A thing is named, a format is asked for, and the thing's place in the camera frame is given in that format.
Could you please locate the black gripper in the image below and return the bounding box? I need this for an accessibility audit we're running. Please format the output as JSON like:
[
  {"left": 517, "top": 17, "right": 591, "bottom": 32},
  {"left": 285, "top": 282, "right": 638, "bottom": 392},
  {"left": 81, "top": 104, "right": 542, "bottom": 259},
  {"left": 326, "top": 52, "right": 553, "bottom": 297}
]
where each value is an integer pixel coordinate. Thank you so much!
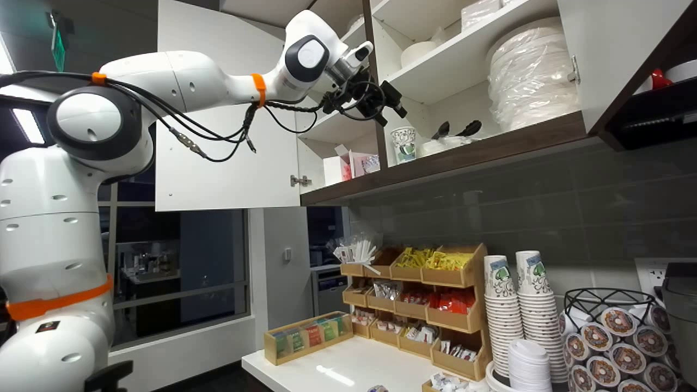
[{"left": 321, "top": 73, "right": 408, "bottom": 126}]

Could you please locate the patterned paper cup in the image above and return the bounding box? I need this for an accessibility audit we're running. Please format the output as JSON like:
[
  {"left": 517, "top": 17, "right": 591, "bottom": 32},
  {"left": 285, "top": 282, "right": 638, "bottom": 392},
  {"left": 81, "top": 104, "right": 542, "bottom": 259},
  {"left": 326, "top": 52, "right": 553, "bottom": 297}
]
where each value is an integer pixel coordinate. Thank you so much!
[{"left": 389, "top": 126, "right": 418, "bottom": 164}]

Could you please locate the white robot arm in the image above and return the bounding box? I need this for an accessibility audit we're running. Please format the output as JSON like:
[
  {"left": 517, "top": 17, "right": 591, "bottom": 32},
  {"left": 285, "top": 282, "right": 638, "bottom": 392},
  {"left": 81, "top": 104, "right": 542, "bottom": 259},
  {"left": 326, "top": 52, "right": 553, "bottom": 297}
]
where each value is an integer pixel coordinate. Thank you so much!
[{"left": 0, "top": 11, "right": 400, "bottom": 392}]

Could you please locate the open white cabinet door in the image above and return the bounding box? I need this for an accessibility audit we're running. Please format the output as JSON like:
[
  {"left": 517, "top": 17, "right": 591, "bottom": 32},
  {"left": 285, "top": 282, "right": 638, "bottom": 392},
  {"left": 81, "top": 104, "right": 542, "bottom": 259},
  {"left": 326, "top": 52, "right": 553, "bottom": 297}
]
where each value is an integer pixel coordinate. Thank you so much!
[{"left": 155, "top": 0, "right": 300, "bottom": 212}]

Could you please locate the right open cabinet door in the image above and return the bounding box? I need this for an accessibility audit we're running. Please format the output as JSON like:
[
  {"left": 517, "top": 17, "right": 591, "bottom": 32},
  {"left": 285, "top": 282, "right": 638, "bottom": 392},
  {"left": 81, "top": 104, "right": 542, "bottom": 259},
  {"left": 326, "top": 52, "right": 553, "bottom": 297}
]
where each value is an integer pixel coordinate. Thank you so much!
[{"left": 558, "top": 0, "right": 693, "bottom": 133}]

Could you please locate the bag of black plastic spoons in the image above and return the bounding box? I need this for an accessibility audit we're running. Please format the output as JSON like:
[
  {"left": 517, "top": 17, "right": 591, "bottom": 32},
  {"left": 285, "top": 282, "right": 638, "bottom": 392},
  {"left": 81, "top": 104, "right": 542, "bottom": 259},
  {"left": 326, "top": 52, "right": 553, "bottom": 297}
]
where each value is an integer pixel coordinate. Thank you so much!
[{"left": 418, "top": 120, "right": 482, "bottom": 158}]

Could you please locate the wrapped stack of paper plates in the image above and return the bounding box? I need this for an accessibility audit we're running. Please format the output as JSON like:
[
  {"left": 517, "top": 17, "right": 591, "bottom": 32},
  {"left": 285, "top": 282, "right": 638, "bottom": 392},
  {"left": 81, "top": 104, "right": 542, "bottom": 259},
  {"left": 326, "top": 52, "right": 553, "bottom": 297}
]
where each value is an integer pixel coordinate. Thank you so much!
[{"left": 488, "top": 17, "right": 579, "bottom": 130}]

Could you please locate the wooden condiment organizer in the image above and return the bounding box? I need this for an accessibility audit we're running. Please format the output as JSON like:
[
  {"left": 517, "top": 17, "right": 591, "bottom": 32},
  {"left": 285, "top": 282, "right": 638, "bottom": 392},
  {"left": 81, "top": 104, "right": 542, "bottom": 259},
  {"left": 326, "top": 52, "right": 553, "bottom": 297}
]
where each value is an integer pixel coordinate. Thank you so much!
[{"left": 339, "top": 244, "right": 493, "bottom": 382}]

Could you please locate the left stack of paper cups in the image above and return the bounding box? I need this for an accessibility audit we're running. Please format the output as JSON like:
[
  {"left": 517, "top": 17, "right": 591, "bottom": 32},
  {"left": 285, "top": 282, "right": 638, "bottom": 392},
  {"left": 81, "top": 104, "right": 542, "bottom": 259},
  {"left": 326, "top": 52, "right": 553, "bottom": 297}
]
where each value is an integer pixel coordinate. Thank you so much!
[{"left": 484, "top": 256, "right": 523, "bottom": 377}]

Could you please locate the stack of paper cups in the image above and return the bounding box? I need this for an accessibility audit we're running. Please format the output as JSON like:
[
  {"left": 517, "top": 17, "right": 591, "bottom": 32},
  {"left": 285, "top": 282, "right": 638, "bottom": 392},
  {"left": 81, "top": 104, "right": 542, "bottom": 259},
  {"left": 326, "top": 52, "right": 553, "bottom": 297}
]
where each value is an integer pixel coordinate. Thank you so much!
[
  {"left": 484, "top": 256, "right": 523, "bottom": 377},
  {"left": 517, "top": 250, "right": 567, "bottom": 384}
]

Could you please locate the wooden tea bag box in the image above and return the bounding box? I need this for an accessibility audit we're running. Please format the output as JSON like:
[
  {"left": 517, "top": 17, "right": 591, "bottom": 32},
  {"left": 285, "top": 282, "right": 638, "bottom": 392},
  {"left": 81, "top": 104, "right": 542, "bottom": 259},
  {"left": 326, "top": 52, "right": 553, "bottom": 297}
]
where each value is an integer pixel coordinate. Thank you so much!
[{"left": 263, "top": 312, "right": 352, "bottom": 367}]

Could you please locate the right stack of paper cups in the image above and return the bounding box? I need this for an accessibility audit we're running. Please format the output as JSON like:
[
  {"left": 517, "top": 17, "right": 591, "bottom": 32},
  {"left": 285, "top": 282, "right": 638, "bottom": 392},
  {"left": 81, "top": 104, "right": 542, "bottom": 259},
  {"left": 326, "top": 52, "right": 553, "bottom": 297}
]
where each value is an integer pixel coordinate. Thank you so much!
[{"left": 517, "top": 250, "right": 567, "bottom": 384}]

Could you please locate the stack of white lids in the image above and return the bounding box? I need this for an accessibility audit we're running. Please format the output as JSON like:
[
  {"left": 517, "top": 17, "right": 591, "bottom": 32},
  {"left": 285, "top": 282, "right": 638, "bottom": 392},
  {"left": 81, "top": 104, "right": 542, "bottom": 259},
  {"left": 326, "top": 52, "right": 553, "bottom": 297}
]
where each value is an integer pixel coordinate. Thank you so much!
[{"left": 508, "top": 341, "right": 551, "bottom": 392}]

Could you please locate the grey appliance at right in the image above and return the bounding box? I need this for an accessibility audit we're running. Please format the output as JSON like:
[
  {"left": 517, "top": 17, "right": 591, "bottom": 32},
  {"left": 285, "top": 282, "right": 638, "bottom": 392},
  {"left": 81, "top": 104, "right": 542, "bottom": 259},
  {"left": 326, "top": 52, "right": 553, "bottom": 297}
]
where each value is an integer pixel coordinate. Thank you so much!
[{"left": 662, "top": 263, "right": 697, "bottom": 373}]

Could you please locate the white wall cabinet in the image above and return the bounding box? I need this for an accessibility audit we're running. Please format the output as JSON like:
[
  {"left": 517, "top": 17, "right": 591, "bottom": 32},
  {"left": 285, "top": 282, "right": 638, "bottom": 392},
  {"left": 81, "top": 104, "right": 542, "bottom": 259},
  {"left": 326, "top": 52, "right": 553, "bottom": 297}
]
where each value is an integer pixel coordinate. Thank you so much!
[{"left": 299, "top": 0, "right": 586, "bottom": 207}]

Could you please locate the wall power outlet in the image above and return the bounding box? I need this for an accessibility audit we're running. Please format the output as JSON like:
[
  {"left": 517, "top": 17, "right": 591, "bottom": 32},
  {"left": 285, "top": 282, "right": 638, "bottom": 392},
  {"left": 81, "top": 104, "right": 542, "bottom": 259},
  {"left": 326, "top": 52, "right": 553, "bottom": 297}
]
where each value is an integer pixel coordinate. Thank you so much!
[{"left": 637, "top": 258, "right": 669, "bottom": 295}]

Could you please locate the black wire pod basket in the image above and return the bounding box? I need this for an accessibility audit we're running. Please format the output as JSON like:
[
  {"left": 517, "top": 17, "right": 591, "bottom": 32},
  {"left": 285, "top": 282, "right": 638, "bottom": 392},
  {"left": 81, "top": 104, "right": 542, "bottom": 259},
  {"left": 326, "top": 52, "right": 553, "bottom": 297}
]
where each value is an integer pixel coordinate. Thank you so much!
[{"left": 561, "top": 288, "right": 689, "bottom": 392}]

